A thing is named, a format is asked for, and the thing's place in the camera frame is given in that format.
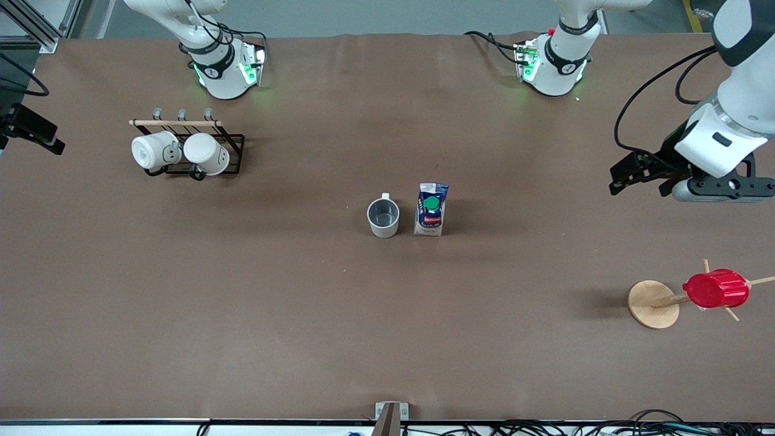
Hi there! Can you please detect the grey cup with handle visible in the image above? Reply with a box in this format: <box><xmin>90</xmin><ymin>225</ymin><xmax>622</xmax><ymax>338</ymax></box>
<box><xmin>367</xmin><ymin>193</ymin><xmax>400</xmax><ymax>239</ymax></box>

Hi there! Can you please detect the black wire mug rack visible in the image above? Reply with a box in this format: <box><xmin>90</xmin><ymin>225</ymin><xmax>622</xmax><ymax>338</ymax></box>
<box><xmin>129</xmin><ymin>108</ymin><xmax>245</xmax><ymax>181</ymax></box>

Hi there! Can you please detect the black cable bundle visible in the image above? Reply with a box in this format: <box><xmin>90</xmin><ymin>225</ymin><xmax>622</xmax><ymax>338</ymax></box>
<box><xmin>400</xmin><ymin>410</ymin><xmax>775</xmax><ymax>436</ymax></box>

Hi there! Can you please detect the red ribbed cup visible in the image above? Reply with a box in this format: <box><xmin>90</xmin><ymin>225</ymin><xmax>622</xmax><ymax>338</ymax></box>
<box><xmin>682</xmin><ymin>269</ymin><xmax>750</xmax><ymax>309</ymax></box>

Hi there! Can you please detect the black right base cable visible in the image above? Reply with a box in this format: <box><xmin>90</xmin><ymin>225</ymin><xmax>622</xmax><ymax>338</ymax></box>
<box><xmin>182</xmin><ymin>0</ymin><xmax>268</xmax><ymax>61</ymax></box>

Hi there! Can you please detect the black left base cable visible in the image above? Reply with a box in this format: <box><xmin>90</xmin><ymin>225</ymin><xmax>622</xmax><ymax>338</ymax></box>
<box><xmin>464</xmin><ymin>30</ymin><xmax>529</xmax><ymax>65</ymax></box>

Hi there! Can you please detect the white mug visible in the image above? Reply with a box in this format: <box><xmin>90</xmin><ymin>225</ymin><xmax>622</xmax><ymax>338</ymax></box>
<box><xmin>131</xmin><ymin>131</ymin><xmax>182</xmax><ymax>171</ymax></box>
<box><xmin>183</xmin><ymin>133</ymin><xmax>231</xmax><ymax>176</ymax></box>

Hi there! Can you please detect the wooden mug tree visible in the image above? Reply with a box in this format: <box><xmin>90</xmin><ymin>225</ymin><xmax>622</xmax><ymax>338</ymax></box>
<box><xmin>627</xmin><ymin>259</ymin><xmax>775</xmax><ymax>330</ymax></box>

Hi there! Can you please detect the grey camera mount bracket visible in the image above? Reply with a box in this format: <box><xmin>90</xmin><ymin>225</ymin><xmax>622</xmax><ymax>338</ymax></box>
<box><xmin>375</xmin><ymin>401</ymin><xmax>409</xmax><ymax>436</ymax></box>

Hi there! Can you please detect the blue white milk carton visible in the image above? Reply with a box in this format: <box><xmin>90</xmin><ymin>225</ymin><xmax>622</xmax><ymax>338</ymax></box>
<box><xmin>414</xmin><ymin>182</ymin><xmax>450</xmax><ymax>237</ymax></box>

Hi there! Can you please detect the black base cable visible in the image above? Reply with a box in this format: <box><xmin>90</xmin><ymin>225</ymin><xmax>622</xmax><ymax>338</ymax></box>
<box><xmin>464</xmin><ymin>30</ymin><xmax>529</xmax><ymax>65</ymax></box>
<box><xmin>182</xmin><ymin>0</ymin><xmax>268</xmax><ymax>61</ymax></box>

